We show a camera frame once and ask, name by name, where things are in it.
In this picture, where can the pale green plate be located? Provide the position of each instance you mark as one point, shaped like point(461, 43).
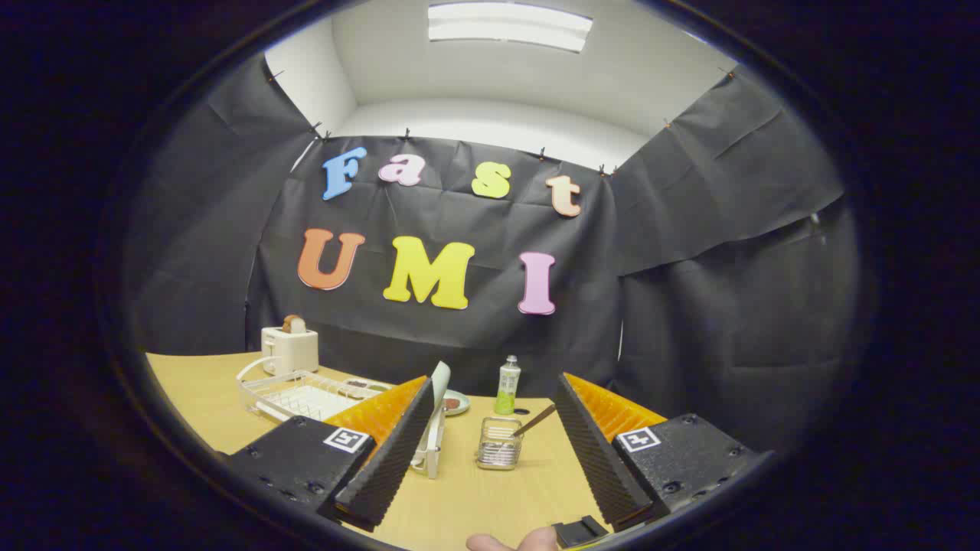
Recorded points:
point(461, 409)
point(440, 383)

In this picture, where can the green drink bottle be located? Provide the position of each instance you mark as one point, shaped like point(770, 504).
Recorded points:
point(507, 383)

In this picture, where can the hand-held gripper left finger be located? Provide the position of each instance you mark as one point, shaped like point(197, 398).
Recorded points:
point(394, 459)

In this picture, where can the white ribbed drain tray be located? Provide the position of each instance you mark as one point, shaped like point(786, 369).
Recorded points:
point(310, 399)

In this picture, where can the toast bread slice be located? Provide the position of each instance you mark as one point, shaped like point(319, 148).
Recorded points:
point(294, 324)

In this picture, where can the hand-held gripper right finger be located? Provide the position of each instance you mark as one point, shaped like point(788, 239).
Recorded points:
point(597, 459)

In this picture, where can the ceiling light panel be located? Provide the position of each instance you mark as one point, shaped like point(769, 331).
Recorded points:
point(509, 27)

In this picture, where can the white toaster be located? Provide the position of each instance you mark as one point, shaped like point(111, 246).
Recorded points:
point(289, 352)

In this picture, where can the white divided grain tray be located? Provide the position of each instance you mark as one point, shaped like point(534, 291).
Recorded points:
point(360, 383)

